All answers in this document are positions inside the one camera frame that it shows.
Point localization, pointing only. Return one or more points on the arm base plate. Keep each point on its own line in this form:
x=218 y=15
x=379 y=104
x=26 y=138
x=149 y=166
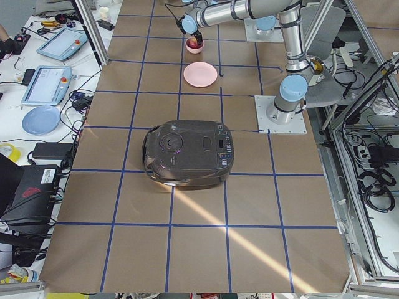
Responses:
x=273 y=121
x=255 y=34

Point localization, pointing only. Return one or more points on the shiny steel bowl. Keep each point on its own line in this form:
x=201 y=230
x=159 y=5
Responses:
x=318 y=69

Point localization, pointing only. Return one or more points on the black computer box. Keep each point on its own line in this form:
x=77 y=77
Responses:
x=28 y=193

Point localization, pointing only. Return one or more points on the teach pendant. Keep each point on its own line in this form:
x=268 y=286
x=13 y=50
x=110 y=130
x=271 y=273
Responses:
x=48 y=86
x=63 y=45

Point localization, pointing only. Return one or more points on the light blue plate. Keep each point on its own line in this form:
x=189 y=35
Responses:
x=41 y=120

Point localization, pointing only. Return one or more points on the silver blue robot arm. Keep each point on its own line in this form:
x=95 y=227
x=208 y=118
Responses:
x=294 y=86

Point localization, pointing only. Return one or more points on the pink bowl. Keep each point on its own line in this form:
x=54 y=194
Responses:
x=194 y=51

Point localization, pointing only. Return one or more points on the black power adapter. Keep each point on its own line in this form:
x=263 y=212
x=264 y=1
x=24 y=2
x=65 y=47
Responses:
x=106 y=25

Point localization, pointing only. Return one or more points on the black rice cooker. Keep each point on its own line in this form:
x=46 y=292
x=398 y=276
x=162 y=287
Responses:
x=188 y=153

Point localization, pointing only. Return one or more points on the upper teach pendant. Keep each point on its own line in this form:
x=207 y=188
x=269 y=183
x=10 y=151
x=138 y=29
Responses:
x=63 y=45

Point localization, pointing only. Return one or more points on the black power brick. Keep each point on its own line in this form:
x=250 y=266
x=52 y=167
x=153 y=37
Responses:
x=52 y=151

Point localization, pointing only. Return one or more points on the yellow tape roll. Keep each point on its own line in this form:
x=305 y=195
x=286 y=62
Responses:
x=10 y=151

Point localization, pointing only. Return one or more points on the pink plate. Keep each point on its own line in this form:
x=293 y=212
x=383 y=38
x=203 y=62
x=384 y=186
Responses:
x=200 y=74

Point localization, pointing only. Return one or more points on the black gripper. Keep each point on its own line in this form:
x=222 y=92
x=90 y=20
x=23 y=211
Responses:
x=198 y=36

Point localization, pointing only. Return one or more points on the red apple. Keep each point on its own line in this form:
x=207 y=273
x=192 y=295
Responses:
x=193 y=44

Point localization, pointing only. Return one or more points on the lower teach pendant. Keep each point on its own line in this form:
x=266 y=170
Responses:
x=48 y=86

